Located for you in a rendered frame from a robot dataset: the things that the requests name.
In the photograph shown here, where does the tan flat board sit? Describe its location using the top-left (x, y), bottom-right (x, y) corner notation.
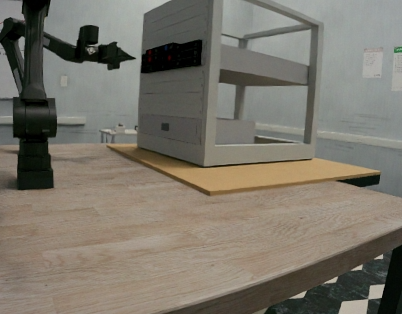
top-left (106, 144), bottom-right (381, 196)

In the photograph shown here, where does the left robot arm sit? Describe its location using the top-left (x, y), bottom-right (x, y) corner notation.
top-left (0, 17), bottom-right (122, 97)

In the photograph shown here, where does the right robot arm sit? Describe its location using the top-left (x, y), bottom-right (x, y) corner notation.
top-left (13, 0), bottom-right (57, 179)

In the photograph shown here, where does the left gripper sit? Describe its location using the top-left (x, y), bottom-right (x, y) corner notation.
top-left (96, 41), bottom-right (136, 70)

